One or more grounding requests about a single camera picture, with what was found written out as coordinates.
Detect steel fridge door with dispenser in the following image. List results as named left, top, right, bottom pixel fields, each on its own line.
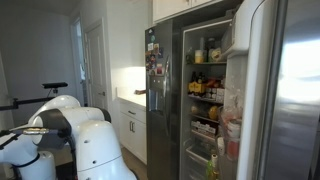
left=144, top=19, right=183, bottom=180

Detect white room door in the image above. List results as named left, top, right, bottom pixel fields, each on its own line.
left=83, top=18, right=110, bottom=111

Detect clear plastic door bin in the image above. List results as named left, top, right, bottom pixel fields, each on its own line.
left=219, top=113, right=243, bottom=163

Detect pink and white can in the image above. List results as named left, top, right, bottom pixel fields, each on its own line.
left=225, top=119, right=242, bottom=162

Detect fridge door with shelf bins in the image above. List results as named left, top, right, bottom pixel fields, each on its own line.
left=218, top=0, right=320, bottom=180

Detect red picture magnet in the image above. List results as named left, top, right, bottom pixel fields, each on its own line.
left=155, top=63, right=164, bottom=76

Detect yellow beer pack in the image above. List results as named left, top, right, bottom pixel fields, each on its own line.
left=187, top=71, right=207, bottom=96

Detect small round pale fruit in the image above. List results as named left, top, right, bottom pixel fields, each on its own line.
left=190, top=104, right=201, bottom=115

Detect small green bottle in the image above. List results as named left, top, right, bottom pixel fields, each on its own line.
left=185, top=46, right=195, bottom=65

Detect white base cabinet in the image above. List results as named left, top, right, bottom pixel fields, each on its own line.
left=116, top=87, right=148, bottom=166

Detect white and yellow tub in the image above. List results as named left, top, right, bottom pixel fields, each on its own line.
left=194, top=49, right=205, bottom=64

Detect red food packages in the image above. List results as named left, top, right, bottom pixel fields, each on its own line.
left=205, top=77, right=224, bottom=89

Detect white yogurt cups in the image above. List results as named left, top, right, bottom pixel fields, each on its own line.
left=204, top=87, right=225, bottom=103

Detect refrigerator body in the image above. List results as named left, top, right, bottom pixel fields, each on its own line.
left=172, top=0, right=254, bottom=180

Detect egg cartons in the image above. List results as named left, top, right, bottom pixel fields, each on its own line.
left=190, top=119, right=218, bottom=137

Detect yellow melon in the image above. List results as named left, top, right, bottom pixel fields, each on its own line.
left=208, top=105, right=220, bottom=122

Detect yellowish food bag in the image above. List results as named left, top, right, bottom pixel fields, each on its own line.
left=209, top=47, right=223, bottom=63

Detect dark jar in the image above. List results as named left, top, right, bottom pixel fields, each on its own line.
left=205, top=37, right=217, bottom=54

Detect clear crisper drawer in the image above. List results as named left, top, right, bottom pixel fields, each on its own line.
left=185, top=133, right=218, bottom=168

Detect clear bag of red food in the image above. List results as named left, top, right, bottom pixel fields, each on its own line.
left=220, top=94, right=244, bottom=126

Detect white capped plastic bottle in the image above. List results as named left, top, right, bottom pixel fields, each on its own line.
left=217, top=136, right=226, bottom=157

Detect white upper cabinets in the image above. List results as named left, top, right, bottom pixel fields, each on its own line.
left=152, top=0, right=244, bottom=24

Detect green glass bottle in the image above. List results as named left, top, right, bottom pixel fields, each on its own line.
left=205, top=153, right=220, bottom=180

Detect black stereo camera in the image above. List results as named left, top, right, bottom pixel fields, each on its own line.
left=41, top=81, right=69, bottom=90

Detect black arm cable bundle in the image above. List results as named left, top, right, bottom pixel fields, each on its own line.
left=64, top=131, right=80, bottom=180

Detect black camera boom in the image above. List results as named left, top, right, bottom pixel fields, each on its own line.
left=0, top=88, right=60, bottom=113

